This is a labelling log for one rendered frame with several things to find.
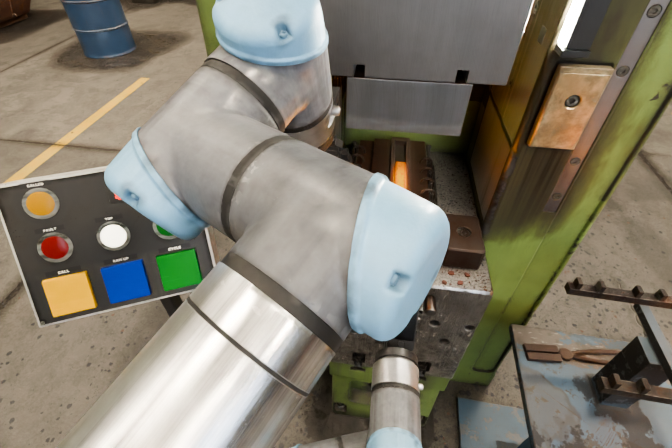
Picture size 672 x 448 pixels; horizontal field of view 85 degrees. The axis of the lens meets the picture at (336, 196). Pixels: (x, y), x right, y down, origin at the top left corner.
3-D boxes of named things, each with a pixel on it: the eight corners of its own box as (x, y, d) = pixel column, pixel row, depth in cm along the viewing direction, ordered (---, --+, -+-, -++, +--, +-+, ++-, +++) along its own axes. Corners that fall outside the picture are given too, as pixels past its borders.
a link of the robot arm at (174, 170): (170, 241, 18) (299, 87, 21) (68, 160, 24) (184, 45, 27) (243, 283, 25) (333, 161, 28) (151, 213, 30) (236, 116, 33)
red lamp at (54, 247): (66, 262, 69) (54, 247, 66) (43, 260, 69) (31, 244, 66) (77, 250, 71) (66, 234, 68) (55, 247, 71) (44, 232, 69)
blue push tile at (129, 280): (150, 294, 74) (141, 260, 72) (110, 304, 72) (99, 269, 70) (152, 291, 76) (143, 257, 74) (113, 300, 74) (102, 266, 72)
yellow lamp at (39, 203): (52, 219, 67) (39, 201, 64) (29, 216, 67) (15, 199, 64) (64, 207, 69) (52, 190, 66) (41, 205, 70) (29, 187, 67)
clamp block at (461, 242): (479, 271, 86) (486, 253, 82) (442, 267, 87) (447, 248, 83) (472, 233, 95) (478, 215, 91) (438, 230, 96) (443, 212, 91)
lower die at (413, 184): (426, 265, 87) (432, 241, 82) (343, 255, 89) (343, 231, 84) (421, 161, 118) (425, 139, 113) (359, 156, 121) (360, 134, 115)
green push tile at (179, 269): (202, 282, 76) (194, 248, 74) (164, 292, 74) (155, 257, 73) (203, 279, 78) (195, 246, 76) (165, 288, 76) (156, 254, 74)
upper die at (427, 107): (460, 136, 64) (473, 84, 58) (345, 128, 66) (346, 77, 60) (442, 50, 95) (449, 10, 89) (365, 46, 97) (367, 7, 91)
